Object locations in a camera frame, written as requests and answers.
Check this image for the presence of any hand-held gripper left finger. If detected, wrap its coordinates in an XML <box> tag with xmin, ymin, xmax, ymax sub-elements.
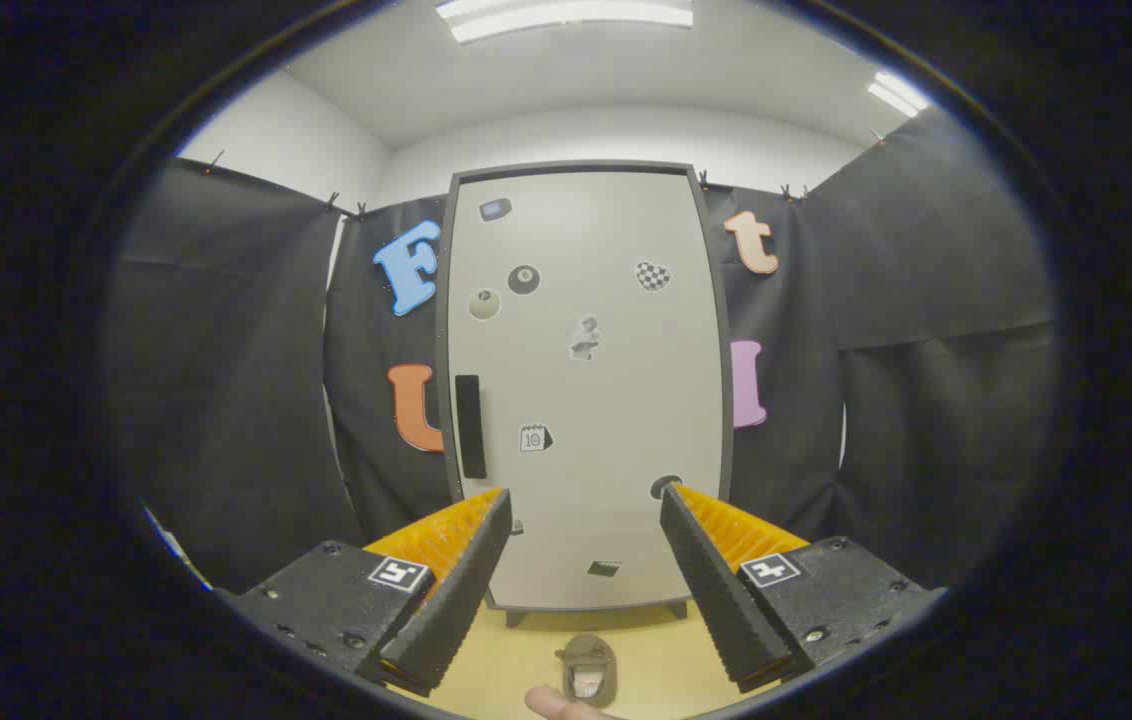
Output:
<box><xmin>216</xmin><ymin>487</ymin><xmax>514</xmax><ymax>698</ymax></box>

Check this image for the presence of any black door handle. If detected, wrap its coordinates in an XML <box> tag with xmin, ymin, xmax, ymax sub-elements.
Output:
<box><xmin>454</xmin><ymin>375</ymin><xmax>488</xmax><ymax>480</ymax></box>

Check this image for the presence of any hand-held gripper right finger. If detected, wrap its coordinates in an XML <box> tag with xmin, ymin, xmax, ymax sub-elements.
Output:
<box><xmin>659</xmin><ymin>484</ymin><xmax>949</xmax><ymax>695</ymax></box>

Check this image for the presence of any small ceiling light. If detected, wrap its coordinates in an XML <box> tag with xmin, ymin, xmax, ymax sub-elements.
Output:
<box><xmin>866</xmin><ymin>70</ymin><xmax>931</xmax><ymax>119</ymax></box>

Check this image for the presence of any brown fuzzy shoe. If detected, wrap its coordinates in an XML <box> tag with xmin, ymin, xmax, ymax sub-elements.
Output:
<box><xmin>554</xmin><ymin>633</ymin><xmax>619</xmax><ymax>709</ymax></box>

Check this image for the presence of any grey shoe cabinet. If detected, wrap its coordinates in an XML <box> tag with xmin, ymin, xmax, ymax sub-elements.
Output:
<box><xmin>434</xmin><ymin>160</ymin><xmax>735</xmax><ymax>629</ymax></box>

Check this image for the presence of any long ceiling light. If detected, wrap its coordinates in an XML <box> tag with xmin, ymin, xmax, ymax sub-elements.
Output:
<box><xmin>436</xmin><ymin>0</ymin><xmax>695</xmax><ymax>44</ymax></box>

